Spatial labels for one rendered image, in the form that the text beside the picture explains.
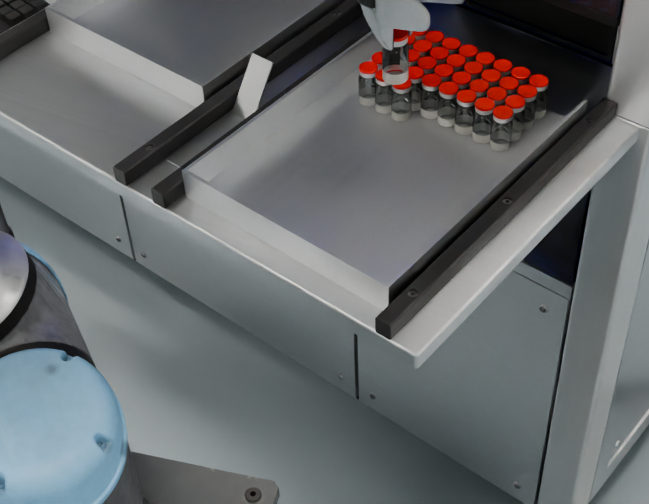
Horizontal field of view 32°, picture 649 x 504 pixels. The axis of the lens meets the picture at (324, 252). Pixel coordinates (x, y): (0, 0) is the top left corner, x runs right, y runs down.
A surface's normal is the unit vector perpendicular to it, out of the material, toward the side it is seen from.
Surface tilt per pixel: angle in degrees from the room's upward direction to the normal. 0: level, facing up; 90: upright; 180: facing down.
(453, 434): 90
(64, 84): 0
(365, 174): 0
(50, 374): 7
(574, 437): 90
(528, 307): 90
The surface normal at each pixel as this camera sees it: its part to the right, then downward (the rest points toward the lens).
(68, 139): -0.04, -0.71
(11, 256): 0.47, -0.68
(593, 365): -0.64, 0.56
